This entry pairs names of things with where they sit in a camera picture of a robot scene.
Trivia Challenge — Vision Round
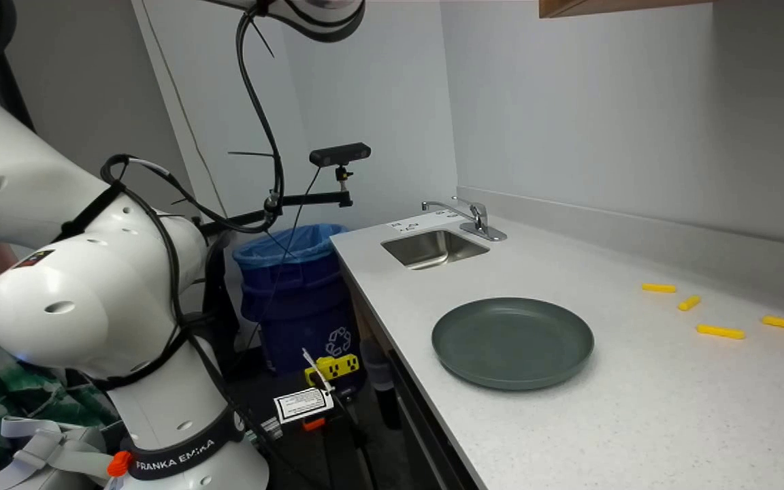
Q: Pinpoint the dark base cabinet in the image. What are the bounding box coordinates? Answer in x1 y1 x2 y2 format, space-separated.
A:
342 261 490 490

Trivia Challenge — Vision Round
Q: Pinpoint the stainless steel sink basin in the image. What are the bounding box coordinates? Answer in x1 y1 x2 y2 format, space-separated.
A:
379 225 492 273

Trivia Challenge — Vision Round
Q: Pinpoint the grey metal faucet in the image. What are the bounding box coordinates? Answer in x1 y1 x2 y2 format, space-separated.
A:
419 197 509 244

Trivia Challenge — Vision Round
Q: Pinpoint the blue recycling bin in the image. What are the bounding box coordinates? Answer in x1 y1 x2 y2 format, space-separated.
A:
227 220 369 404

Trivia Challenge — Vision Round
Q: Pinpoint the dark green round plate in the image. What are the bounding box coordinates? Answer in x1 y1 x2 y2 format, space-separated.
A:
430 295 595 396

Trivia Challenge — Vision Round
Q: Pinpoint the white paper tag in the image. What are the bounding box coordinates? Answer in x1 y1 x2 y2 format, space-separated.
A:
270 349 338 428

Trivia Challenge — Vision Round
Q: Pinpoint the orange round knob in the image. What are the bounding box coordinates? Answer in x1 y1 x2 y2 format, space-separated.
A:
102 450 132 479

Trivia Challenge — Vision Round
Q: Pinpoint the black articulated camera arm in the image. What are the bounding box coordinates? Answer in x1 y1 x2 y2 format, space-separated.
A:
226 164 359 235

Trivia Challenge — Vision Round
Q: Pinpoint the small black camera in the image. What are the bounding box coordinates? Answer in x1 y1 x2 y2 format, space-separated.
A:
306 140 372 168

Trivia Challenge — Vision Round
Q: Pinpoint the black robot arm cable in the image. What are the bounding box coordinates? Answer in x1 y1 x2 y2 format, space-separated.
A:
49 4 289 404

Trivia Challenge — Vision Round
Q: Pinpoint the grey strap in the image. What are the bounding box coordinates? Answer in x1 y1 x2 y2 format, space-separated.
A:
0 415 117 490

